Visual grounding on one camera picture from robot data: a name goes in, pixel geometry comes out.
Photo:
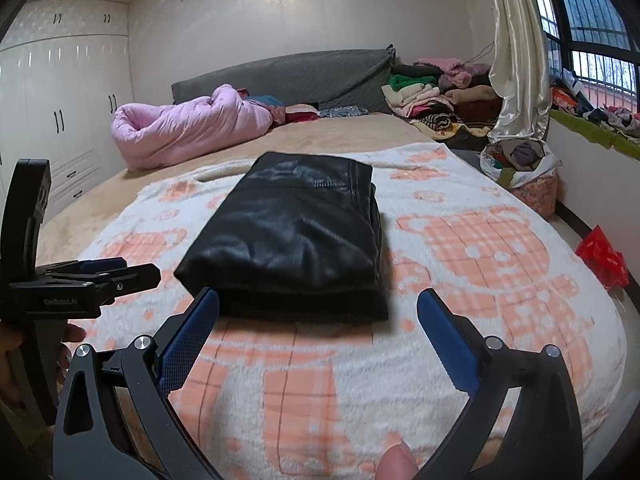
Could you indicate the barred window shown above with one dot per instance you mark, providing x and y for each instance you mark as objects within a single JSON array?
[{"x": 590, "y": 15}]

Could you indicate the red plastic bag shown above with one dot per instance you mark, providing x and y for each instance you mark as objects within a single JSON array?
[{"x": 602, "y": 257}]

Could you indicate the green windowsill mat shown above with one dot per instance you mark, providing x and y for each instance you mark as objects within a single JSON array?
[{"x": 585, "y": 132}]

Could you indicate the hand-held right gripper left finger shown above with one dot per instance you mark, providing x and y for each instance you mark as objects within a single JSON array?
[{"x": 190, "y": 340}]

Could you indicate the beige bed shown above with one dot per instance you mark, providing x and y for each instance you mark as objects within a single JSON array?
[{"x": 350, "y": 135}]

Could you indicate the cream satin curtain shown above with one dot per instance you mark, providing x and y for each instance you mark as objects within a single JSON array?
[{"x": 517, "y": 60}]

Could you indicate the pink quilt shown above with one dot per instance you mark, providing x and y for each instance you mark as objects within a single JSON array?
[{"x": 185, "y": 125}]

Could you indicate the black leather jacket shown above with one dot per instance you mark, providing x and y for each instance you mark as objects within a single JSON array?
[{"x": 295, "y": 230}]

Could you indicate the person's left hand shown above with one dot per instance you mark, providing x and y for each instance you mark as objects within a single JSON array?
[{"x": 72, "y": 334}]

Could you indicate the folded colourful clothes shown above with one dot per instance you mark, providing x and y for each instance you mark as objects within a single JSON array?
[{"x": 310, "y": 110}]

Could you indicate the grey headboard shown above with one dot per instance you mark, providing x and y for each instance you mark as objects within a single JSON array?
[{"x": 300, "y": 75}]

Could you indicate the white and orange plaid blanket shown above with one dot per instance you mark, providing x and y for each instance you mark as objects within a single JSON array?
[{"x": 475, "y": 270}]

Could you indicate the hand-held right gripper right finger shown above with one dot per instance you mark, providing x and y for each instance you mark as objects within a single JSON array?
[{"x": 447, "y": 340}]

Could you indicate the person's right hand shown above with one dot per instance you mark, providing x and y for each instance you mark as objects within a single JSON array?
[{"x": 397, "y": 462}]

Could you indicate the white wardrobe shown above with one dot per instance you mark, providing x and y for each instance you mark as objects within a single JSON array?
[{"x": 65, "y": 95}]

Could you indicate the pile of mixed clothes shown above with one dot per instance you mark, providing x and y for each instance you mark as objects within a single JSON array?
[{"x": 440, "y": 95}]

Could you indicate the scattered clothes on windowsill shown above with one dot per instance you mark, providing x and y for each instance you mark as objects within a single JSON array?
[{"x": 605, "y": 107}]

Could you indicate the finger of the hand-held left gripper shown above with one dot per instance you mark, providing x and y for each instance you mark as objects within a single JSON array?
[
  {"x": 95, "y": 265},
  {"x": 132, "y": 276}
]

